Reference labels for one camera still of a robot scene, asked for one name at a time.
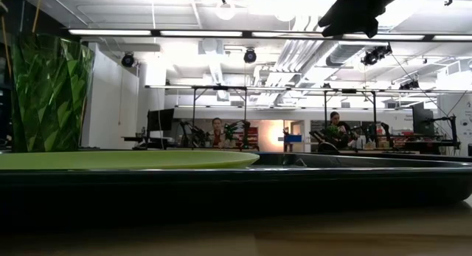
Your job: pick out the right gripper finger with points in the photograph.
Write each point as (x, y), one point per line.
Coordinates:
(354, 12)

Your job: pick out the lime green plate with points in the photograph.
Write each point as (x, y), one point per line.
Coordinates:
(110, 161)

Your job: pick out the green faceted plastic cup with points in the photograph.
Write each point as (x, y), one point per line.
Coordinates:
(48, 101)

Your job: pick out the background black robot arm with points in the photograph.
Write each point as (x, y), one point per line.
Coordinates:
(239, 132)
(195, 136)
(453, 132)
(321, 139)

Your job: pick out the dark green plastic tray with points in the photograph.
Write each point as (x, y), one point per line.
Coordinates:
(258, 189)

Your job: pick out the person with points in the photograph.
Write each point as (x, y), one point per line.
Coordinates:
(336, 119)
(217, 134)

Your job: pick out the dark computer monitor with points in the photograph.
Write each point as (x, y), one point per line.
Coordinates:
(423, 119)

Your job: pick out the round white pendant lamp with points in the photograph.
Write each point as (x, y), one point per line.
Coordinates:
(225, 10)

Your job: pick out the blue box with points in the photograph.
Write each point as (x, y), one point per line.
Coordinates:
(293, 138)

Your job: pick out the red storage bins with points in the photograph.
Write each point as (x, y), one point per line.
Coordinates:
(253, 136)

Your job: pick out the black computer monitor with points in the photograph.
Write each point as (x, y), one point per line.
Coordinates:
(160, 119)

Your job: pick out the black overhead camera cluster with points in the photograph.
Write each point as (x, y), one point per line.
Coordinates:
(374, 56)
(409, 85)

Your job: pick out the black station frame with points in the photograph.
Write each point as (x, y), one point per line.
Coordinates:
(374, 116)
(194, 112)

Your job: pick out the black round overhead camera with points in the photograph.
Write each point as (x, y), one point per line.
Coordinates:
(250, 56)
(128, 60)

